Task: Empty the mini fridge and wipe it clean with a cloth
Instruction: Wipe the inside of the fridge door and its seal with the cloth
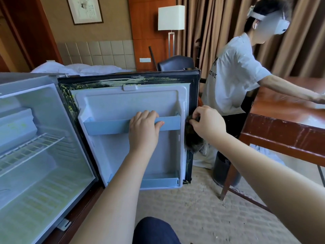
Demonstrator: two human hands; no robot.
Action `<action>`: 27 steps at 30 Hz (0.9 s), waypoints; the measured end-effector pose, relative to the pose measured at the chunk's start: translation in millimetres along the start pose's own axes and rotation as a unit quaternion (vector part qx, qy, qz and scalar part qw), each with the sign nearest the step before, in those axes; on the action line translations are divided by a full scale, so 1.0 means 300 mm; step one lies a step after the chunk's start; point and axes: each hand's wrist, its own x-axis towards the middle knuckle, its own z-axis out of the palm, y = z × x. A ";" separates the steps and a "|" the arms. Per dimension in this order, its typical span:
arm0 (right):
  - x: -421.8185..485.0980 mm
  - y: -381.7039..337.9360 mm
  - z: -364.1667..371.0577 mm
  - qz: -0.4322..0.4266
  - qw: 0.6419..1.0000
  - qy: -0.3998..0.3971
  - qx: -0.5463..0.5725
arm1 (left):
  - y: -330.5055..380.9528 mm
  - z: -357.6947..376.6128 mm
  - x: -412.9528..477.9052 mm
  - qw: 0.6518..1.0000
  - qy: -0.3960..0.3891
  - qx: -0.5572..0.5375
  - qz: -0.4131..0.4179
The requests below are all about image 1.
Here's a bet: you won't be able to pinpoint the person's right hand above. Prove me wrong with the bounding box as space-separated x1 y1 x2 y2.
189 105 228 145

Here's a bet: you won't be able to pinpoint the person's left hand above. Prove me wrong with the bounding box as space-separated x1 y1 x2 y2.
128 110 165 156

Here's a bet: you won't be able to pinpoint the dark grey cloth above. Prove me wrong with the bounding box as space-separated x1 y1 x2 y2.
184 115 205 153

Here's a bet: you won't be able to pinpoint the fridge door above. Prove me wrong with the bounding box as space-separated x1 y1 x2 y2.
57 69 201 190

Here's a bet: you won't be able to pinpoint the grey mini fridge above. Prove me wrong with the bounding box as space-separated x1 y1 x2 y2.
0 73 100 244

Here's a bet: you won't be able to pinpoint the person's left forearm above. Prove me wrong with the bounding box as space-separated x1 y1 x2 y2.
71 150 158 244

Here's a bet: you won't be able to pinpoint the person's right forearm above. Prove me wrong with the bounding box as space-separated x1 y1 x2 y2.
213 132 325 244

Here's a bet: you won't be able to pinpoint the person's dark trousers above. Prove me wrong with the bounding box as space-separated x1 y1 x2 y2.
132 217 182 244

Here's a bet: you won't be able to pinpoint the black plastic bucket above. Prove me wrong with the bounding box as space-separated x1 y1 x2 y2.
212 150 242 187

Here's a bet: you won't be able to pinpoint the black seat wooden armchair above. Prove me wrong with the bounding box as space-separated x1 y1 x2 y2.
156 55 196 73

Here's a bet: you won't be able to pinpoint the white bed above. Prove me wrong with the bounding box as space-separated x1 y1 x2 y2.
30 61 133 77

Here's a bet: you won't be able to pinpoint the beige padded headboard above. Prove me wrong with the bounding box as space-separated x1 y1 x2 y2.
56 39 135 69

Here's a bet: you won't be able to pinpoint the dark red wooden stand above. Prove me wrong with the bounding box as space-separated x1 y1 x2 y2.
43 183 105 244

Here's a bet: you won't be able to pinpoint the beige curtains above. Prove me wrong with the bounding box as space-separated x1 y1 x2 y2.
175 0 325 79

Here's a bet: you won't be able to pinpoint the white shade floor lamp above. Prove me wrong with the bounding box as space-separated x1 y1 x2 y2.
157 5 186 59

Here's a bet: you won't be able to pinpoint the white headset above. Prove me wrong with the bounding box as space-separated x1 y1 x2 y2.
247 5 291 35

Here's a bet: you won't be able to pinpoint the white wire shelf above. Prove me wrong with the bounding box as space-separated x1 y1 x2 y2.
0 133 66 176

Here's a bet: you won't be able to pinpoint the framed wall picture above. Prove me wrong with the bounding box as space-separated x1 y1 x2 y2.
66 0 104 25

